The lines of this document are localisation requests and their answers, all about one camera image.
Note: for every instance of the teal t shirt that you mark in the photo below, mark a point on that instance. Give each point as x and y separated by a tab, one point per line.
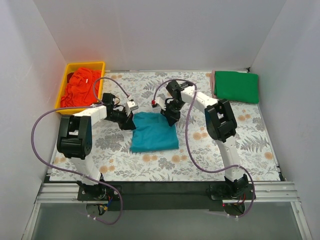
153	133

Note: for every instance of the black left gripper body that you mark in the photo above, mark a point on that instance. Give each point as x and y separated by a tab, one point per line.
126	120

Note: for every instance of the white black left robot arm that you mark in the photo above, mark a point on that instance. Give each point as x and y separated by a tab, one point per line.
75	140

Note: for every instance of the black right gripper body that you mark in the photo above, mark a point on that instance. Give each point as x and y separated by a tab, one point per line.
171	113

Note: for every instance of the orange t shirt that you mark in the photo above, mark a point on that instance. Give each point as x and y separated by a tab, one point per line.
79	88

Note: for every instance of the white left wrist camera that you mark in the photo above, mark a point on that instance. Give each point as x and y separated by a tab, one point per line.
130	106

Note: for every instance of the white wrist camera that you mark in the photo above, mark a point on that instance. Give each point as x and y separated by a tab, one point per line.
130	106
158	102

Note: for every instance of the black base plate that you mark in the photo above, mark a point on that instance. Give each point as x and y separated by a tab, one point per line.
164	195

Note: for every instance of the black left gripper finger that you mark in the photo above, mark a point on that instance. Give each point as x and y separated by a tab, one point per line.
129	125

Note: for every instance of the folded pink t shirt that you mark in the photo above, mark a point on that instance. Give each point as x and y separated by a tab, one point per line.
212	84

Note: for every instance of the yellow plastic bin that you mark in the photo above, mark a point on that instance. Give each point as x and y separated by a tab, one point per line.
69	70

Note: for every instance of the floral patterned table mat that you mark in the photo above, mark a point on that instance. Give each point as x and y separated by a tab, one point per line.
198	157

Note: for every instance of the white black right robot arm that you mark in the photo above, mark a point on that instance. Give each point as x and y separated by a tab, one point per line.
220	122

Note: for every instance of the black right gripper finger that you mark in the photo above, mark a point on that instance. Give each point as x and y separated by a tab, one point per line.
168	115
173	118

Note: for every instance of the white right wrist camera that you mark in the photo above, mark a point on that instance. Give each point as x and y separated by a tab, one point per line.
158	102

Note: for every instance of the aluminium frame rail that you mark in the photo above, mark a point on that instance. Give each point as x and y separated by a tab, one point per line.
207	210

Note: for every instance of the folded green t shirt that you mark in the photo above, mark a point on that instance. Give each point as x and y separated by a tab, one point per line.
237	86

